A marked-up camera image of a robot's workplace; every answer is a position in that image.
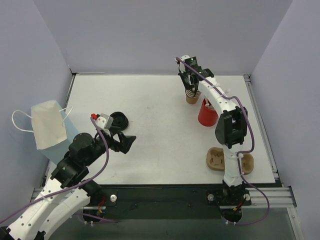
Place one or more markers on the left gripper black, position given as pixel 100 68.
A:
pixel 118 141

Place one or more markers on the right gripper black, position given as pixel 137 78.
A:
pixel 188 81

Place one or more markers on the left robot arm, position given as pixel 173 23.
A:
pixel 67 190

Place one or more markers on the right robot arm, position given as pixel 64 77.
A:
pixel 232 130

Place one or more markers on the stack of black lids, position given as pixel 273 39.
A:
pixel 119 120

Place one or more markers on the stack of brown paper cups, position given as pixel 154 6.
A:
pixel 192 97

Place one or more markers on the red straw holder cup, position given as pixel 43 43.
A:
pixel 207 116

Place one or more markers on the blue paper bag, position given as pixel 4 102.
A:
pixel 52 129

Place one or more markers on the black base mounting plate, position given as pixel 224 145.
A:
pixel 119 202

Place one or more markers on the brown pulp cup carrier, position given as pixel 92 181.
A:
pixel 215 160

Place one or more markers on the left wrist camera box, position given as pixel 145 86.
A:
pixel 103 121

